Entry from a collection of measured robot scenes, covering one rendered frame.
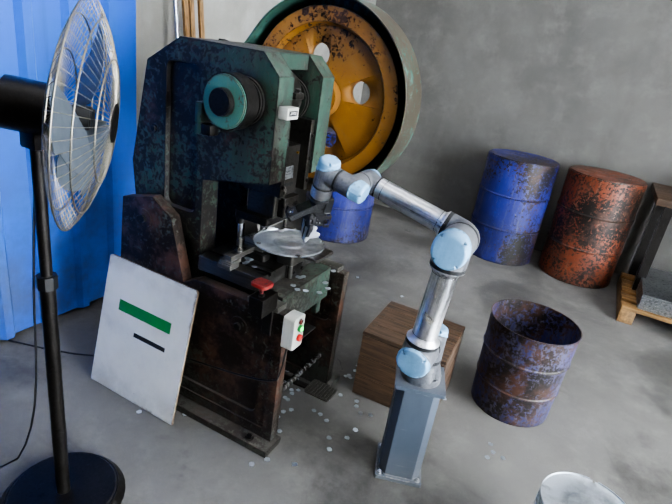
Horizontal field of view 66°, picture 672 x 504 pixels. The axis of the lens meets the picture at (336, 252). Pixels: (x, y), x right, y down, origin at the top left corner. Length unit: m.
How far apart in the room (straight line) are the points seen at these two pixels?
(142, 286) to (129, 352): 0.31
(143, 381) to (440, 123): 3.77
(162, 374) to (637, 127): 4.12
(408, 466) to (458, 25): 3.99
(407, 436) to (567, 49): 3.74
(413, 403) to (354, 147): 1.09
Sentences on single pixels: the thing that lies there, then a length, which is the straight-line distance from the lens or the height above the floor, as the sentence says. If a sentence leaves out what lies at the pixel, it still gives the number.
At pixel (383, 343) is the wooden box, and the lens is 2.41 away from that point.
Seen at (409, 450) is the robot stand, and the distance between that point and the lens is 2.15.
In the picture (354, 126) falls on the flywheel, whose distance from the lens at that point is 2.29.
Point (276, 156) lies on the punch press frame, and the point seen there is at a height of 1.16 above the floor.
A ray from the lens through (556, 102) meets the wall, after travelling 5.02.
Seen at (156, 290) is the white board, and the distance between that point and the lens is 2.25.
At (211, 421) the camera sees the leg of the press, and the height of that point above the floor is 0.03.
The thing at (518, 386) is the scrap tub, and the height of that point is 0.22.
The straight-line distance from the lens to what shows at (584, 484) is 2.06.
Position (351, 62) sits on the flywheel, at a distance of 2.29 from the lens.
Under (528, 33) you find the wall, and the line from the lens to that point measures 5.07.
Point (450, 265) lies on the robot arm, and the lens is 1.59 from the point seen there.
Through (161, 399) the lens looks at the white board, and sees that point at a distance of 2.36.
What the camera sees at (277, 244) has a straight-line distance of 2.07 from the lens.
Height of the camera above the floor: 1.58
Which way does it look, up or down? 22 degrees down
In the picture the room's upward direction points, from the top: 9 degrees clockwise
